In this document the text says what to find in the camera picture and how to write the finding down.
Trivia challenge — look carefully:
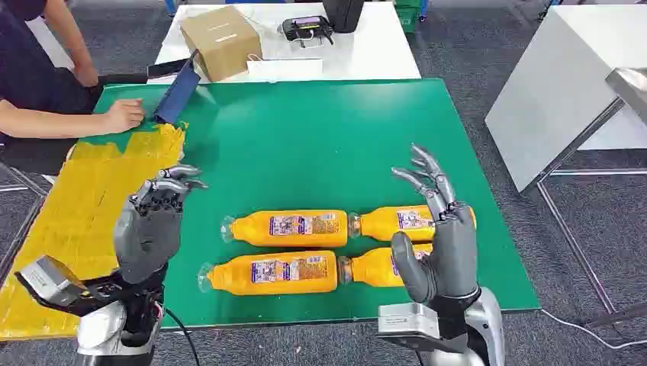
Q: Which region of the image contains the steel bench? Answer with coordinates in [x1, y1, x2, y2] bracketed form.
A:
[604, 66, 647, 126]

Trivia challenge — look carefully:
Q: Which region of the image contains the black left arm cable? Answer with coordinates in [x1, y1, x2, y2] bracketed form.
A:
[163, 307, 201, 366]

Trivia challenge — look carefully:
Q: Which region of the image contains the yellow sheet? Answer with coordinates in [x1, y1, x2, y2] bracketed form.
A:
[0, 122, 189, 342]

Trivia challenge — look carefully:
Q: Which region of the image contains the green table mat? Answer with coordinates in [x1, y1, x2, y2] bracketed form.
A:
[78, 78, 541, 330]

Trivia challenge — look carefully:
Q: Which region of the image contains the large white table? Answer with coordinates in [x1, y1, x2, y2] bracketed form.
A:
[484, 5, 647, 329]

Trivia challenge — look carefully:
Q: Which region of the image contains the brown cardboard box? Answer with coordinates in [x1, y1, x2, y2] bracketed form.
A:
[179, 5, 264, 83]

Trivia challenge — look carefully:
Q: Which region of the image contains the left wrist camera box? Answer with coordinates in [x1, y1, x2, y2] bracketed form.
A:
[14, 255, 122, 318]

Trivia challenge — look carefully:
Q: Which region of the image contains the person's right hand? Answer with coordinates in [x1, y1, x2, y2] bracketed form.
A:
[103, 98, 146, 135]

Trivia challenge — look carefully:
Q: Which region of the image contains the green crate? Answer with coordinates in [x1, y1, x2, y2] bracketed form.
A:
[394, 0, 424, 34]

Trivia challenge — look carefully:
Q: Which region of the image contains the orange drink bottle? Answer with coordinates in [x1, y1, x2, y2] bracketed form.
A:
[220, 209, 349, 249]
[337, 243, 435, 288]
[198, 251, 339, 296]
[349, 204, 477, 242]

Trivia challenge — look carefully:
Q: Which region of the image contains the person's left hand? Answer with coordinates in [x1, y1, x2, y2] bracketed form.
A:
[72, 60, 100, 88]

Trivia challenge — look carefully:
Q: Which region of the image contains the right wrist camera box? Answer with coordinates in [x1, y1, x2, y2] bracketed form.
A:
[376, 303, 466, 355]

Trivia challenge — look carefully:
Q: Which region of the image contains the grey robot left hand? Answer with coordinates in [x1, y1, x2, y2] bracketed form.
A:
[113, 164, 208, 287]

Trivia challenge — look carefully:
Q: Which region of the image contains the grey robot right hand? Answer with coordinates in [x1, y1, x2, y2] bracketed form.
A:
[390, 143, 481, 304]

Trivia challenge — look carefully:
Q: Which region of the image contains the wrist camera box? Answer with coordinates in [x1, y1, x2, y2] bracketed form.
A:
[14, 255, 122, 318]
[376, 303, 466, 355]

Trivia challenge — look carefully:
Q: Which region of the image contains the black handheld controller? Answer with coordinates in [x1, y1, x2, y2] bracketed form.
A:
[281, 14, 336, 48]

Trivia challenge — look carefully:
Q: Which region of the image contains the blue tablet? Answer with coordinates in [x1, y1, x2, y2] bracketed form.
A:
[153, 49, 202, 125]

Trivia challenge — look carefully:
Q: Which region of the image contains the white floor cable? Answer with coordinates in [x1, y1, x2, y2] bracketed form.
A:
[540, 309, 647, 351]

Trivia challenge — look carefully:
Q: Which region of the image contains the white paper bag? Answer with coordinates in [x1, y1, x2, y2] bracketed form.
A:
[246, 53, 324, 82]

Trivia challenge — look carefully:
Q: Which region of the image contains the person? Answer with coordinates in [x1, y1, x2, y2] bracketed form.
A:
[0, 0, 149, 175]

